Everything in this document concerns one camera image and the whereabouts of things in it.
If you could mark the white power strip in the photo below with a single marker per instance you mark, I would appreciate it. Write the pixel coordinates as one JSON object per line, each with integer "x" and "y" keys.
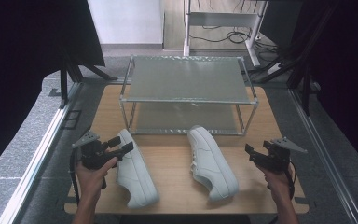
{"x": 274, "y": 68}

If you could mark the black metal stand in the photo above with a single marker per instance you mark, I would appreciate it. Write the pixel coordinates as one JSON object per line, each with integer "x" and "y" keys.
{"x": 306, "y": 90}
{"x": 64, "y": 84}

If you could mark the person's left hand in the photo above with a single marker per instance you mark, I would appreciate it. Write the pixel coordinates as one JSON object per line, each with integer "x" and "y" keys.
{"x": 91, "y": 182}

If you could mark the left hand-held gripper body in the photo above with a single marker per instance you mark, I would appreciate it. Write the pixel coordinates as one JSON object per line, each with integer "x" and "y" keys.
{"x": 93, "y": 153}

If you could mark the person's right hand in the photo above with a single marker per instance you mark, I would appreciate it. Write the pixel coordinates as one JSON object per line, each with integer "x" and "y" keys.
{"x": 276, "y": 182}

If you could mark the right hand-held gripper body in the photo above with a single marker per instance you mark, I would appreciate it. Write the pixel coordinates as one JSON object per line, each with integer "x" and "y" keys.
{"x": 275, "y": 158}

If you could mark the aluminium rail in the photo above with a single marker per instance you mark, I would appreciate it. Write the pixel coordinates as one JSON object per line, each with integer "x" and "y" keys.
{"x": 326, "y": 155}
{"x": 37, "y": 155}

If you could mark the white desk frame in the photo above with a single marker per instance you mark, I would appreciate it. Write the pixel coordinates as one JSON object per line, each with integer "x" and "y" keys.
{"x": 220, "y": 19}

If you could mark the metal two-tier shoe rack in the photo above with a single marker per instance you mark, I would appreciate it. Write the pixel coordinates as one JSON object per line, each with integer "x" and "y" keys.
{"x": 186, "y": 79}

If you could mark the black curtain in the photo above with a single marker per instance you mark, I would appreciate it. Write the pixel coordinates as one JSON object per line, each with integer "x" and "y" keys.
{"x": 18, "y": 62}
{"x": 348, "y": 77}

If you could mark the white sneaker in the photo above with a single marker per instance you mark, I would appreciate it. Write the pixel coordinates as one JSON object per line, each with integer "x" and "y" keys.
{"x": 211, "y": 165}
{"x": 136, "y": 180}

